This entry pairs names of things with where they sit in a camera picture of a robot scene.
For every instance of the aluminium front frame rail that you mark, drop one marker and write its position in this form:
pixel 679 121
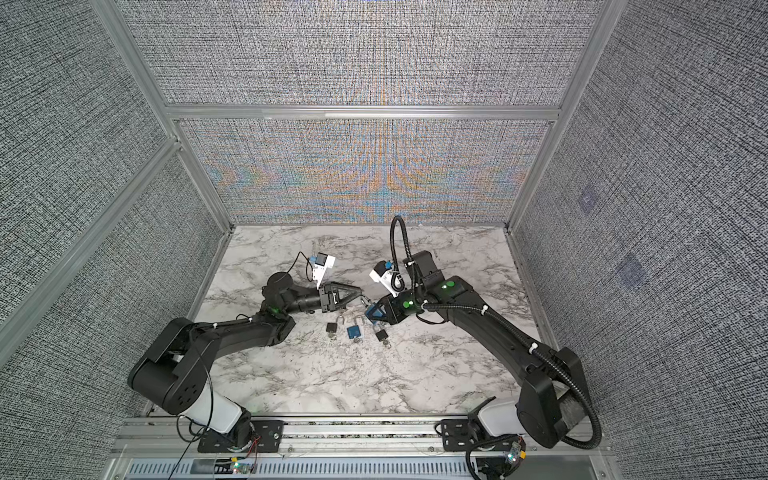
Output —
pixel 303 446

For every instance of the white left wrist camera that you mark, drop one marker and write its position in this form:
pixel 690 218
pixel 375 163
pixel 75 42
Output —
pixel 321 263

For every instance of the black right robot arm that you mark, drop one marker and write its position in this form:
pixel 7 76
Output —
pixel 554 403

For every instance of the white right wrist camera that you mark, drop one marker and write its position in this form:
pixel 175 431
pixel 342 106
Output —
pixel 385 273

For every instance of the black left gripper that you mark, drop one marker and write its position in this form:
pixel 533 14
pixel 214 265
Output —
pixel 336 289

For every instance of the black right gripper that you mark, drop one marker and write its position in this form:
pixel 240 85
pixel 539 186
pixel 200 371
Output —
pixel 390 307

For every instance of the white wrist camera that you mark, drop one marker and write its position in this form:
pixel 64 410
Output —
pixel 385 273
pixel 321 263

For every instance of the blue padlock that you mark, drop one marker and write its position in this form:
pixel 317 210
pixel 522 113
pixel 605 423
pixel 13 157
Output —
pixel 354 331
pixel 375 313

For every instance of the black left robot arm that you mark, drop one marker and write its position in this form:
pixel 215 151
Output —
pixel 174 373

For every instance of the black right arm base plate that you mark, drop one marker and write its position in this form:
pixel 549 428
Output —
pixel 462 434

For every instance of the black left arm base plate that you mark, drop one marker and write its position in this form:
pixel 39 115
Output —
pixel 260 436

